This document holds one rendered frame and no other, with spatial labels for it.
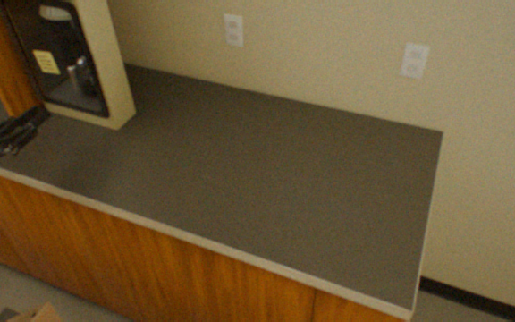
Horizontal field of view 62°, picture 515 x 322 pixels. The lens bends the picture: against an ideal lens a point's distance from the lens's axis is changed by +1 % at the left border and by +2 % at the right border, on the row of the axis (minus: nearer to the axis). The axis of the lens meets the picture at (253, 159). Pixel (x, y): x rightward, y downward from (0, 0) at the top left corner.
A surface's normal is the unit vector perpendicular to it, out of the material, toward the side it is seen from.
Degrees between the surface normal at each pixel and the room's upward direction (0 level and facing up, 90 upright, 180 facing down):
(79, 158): 0
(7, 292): 0
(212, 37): 90
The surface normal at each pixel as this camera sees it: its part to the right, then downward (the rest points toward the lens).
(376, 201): -0.03, -0.74
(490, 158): -0.40, 0.62
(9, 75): 0.92, 0.25
